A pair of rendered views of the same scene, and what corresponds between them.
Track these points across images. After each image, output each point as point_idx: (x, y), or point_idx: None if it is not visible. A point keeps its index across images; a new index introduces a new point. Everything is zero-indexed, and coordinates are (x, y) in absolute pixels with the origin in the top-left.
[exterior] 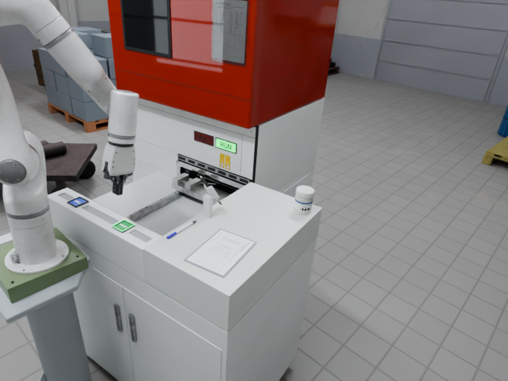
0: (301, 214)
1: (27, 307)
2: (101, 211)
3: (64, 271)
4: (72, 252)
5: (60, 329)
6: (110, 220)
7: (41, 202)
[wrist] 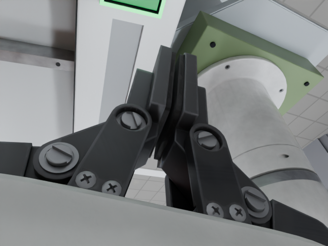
0: None
1: (317, 32)
2: (99, 99)
3: (247, 37)
4: (203, 62)
5: (218, 0)
6: (120, 49)
7: (305, 204)
